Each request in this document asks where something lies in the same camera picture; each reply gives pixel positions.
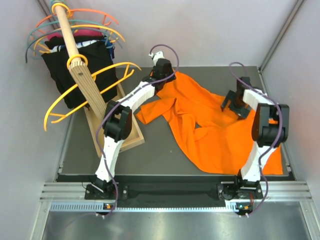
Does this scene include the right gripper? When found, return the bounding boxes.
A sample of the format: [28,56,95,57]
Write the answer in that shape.
[221,91,252,121]

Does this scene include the orange trousers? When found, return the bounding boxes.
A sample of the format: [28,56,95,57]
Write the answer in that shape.
[135,71,284,175]

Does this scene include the yellow hanger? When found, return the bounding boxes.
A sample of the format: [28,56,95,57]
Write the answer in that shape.
[48,0,126,58]
[43,54,142,132]

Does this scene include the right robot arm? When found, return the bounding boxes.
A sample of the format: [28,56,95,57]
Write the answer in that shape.
[220,76,290,199]

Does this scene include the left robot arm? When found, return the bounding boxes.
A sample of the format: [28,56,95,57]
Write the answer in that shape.
[86,51,176,199]

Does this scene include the teal hanger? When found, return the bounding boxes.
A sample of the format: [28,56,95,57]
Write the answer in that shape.
[24,19,123,62]

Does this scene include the orange hanger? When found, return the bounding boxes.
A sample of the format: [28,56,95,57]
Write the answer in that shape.
[35,8,119,29]

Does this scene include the blue hanging garment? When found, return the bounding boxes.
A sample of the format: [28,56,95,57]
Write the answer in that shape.
[105,39,115,61]

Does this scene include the black hanging garment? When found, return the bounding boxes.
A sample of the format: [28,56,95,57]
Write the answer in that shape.
[42,36,118,110]

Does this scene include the wooden rack base tray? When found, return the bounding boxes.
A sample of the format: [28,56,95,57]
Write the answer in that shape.
[84,82,145,158]

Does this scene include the pink hanging garment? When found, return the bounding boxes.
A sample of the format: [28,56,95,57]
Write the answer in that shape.
[47,29,103,41]

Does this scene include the wooden rack pole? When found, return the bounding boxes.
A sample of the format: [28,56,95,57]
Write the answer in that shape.
[51,0,111,123]

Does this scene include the corner aluminium profile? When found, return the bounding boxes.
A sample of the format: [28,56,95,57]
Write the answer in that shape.
[258,0,306,74]

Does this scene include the aluminium frame rail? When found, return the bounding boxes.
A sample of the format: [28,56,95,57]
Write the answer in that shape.
[30,180,320,240]

